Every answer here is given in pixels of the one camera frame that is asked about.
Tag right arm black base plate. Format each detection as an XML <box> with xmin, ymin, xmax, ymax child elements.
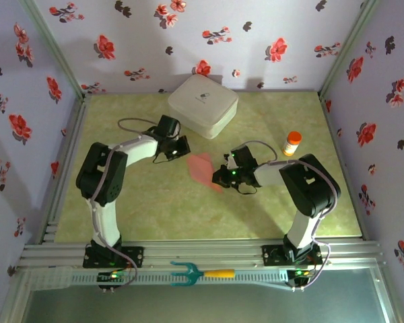
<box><xmin>261</xmin><ymin>244</ymin><xmax>323</xmax><ymax>266</ymax></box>

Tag pink paper sheet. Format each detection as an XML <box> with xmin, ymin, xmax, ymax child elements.
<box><xmin>186</xmin><ymin>153</ymin><xmax>225</xmax><ymax>194</ymax></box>

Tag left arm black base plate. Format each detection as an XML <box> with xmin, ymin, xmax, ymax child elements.
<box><xmin>83</xmin><ymin>246</ymin><xmax>145</xmax><ymax>269</ymax></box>

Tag grey slotted cable duct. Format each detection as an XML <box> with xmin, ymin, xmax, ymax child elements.
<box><xmin>30</xmin><ymin>267</ymin><xmax>290</xmax><ymax>291</ymax></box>

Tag aluminium frame bar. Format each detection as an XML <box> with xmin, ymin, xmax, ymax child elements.
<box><xmin>0</xmin><ymin>268</ymin><xmax>33</xmax><ymax>323</ymax></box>
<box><xmin>373</xmin><ymin>267</ymin><xmax>404</xmax><ymax>323</ymax></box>

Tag aluminium side rail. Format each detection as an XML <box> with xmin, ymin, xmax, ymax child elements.
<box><xmin>318</xmin><ymin>92</ymin><xmax>370</xmax><ymax>242</ymax></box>
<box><xmin>36</xmin><ymin>94</ymin><xmax>92</xmax><ymax>245</ymax></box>

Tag white plastic lidded box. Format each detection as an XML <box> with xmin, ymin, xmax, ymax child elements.
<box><xmin>167</xmin><ymin>73</ymin><xmax>240</xmax><ymax>140</ymax></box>

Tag left arm grey cable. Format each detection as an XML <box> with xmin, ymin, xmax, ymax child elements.
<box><xmin>89</xmin><ymin>117</ymin><xmax>158</xmax><ymax>292</ymax></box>

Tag aluminium frame post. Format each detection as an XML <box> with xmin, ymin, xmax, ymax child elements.
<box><xmin>20</xmin><ymin>0</ymin><xmax>88</xmax><ymax>98</ymax></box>
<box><xmin>318</xmin><ymin>0</ymin><xmax>380</xmax><ymax>98</ymax></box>

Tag teal rake yellow handle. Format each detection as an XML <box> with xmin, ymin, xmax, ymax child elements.
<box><xmin>170</xmin><ymin>260</ymin><xmax>236</xmax><ymax>287</ymax></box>

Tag aluminium mounting rail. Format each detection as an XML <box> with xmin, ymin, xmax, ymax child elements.
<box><xmin>18</xmin><ymin>239</ymin><xmax>386</xmax><ymax>270</ymax></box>

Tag orange capped pill bottle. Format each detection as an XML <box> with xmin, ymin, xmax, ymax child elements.
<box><xmin>281</xmin><ymin>131</ymin><xmax>303</xmax><ymax>157</ymax></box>

